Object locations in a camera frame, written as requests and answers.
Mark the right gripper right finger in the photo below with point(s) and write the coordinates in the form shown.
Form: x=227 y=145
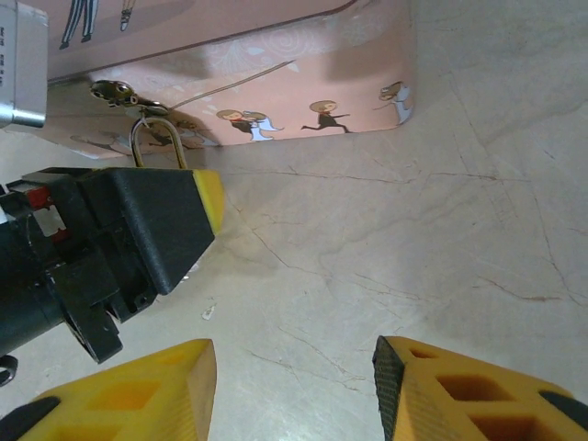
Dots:
x=422 y=413

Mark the pink cartoon tin box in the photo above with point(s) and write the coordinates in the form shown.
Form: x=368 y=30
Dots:
x=275 y=69

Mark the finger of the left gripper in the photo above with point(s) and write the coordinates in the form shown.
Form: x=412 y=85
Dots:
x=156 y=216

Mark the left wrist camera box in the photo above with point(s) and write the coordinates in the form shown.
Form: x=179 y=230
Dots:
x=23 y=69

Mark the brass padlock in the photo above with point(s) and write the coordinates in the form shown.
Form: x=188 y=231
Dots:
x=180 y=149

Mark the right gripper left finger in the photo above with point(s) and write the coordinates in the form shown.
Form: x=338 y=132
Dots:
x=138 y=404

